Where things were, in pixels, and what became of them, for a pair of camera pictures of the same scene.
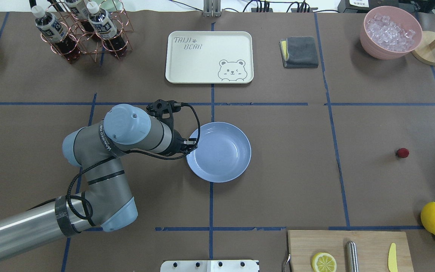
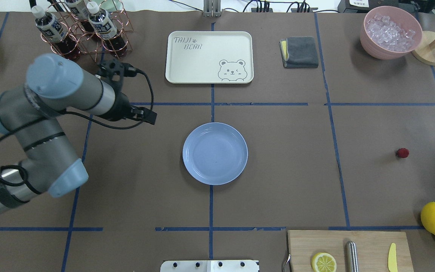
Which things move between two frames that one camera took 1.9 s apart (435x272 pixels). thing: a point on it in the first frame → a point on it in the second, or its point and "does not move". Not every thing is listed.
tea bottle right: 104,27 does not move
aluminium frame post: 212,8 does not move
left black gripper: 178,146 → 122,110
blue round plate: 224,153 does not move
